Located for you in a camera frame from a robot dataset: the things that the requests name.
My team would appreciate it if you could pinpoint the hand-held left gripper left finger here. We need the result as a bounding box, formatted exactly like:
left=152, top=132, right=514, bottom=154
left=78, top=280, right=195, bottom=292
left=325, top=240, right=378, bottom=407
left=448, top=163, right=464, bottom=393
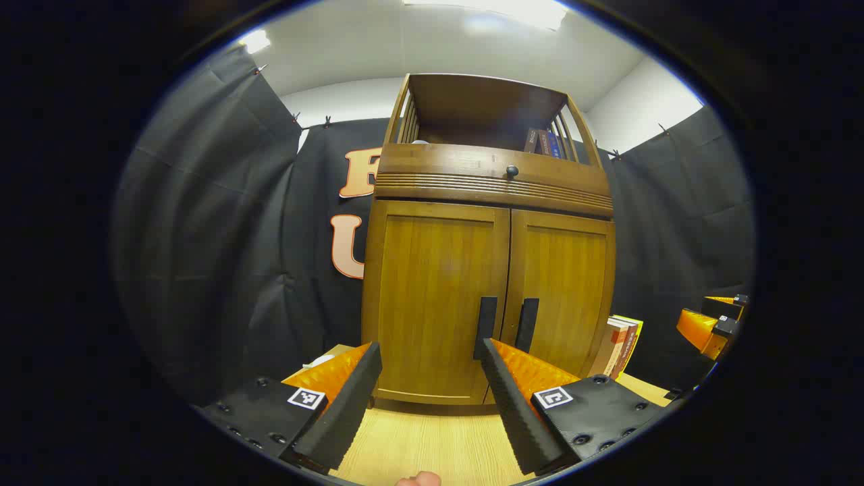
left=192, top=341, right=383, bottom=473

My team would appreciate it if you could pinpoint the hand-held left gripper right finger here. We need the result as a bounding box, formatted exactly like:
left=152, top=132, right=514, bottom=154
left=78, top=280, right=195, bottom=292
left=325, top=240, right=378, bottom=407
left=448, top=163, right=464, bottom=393
left=479, top=337, right=669, bottom=477

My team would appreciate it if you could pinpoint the wooden shoe cabinet door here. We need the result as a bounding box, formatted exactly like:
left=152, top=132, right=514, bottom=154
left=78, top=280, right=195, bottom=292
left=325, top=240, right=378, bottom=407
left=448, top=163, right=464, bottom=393
left=362, top=199, right=510, bottom=406
left=485, top=209, right=616, bottom=406

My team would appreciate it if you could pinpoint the wooden double-door shoe cabinet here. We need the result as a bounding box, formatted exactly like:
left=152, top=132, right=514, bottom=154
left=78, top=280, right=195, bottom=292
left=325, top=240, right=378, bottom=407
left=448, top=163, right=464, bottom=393
left=361, top=73, right=616, bottom=409

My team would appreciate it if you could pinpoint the dark red spine book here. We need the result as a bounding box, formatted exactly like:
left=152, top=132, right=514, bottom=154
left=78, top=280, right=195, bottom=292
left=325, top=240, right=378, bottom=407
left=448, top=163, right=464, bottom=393
left=611, top=319, right=637, bottom=381

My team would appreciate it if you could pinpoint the beige book with red label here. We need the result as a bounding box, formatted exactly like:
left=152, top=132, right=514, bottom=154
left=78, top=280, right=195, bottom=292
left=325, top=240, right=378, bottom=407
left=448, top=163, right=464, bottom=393
left=587, top=317, right=628, bottom=379

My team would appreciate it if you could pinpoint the black backdrop cloth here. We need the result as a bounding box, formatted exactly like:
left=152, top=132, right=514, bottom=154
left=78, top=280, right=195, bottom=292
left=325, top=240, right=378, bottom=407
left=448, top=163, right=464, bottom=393
left=111, top=44, right=755, bottom=406

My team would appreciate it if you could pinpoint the ribbed wooden drawer with knob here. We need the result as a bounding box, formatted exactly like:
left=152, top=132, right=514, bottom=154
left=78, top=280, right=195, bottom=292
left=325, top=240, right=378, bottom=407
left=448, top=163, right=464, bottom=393
left=375, top=143, right=614, bottom=217

